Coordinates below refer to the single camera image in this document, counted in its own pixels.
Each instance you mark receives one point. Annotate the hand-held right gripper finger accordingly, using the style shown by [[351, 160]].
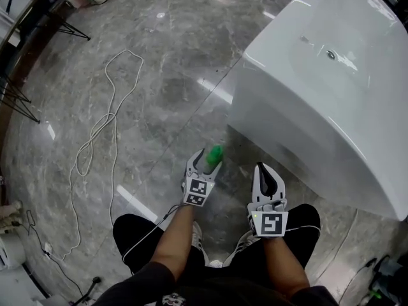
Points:
[[256, 183], [278, 185]]

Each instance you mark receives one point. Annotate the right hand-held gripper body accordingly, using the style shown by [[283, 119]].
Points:
[[270, 222]]

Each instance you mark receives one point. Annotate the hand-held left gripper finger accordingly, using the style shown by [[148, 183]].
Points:
[[215, 170], [192, 164]]

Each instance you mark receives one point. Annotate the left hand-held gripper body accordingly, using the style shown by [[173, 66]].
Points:
[[198, 191]]

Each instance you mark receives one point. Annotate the green cleaner bottle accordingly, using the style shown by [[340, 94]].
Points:
[[214, 156]]

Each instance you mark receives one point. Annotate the person's right forearm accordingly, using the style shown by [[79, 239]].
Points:
[[283, 263]]

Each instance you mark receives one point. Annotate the person's left forearm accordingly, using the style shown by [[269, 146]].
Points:
[[173, 241]]

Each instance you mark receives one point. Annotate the person's right striped sneaker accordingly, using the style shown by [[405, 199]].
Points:
[[243, 242]]

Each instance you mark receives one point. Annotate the person's striped sneaker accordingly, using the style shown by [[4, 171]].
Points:
[[243, 242], [198, 234]]

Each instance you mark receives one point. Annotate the person's left striped sneaker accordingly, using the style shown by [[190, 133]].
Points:
[[198, 234]]

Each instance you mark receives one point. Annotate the person's black shorts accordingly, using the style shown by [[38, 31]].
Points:
[[137, 234]]

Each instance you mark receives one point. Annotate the white ceramic sink basin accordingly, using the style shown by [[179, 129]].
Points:
[[318, 113]]

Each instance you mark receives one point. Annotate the person's black shirt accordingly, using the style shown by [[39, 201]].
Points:
[[143, 285]]

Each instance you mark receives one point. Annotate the dark equipment pile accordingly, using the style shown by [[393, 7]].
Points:
[[390, 279]]

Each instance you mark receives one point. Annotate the metal sink drain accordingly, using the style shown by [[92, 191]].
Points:
[[330, 54]]

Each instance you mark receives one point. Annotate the black hairpin table leg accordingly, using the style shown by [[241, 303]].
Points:
[[19, 104], [75, 30]]

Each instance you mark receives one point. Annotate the beige cloth bundle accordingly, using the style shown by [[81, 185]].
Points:
[[10, 215]]

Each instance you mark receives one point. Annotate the wooden table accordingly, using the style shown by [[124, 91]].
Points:
[[19, 43]]

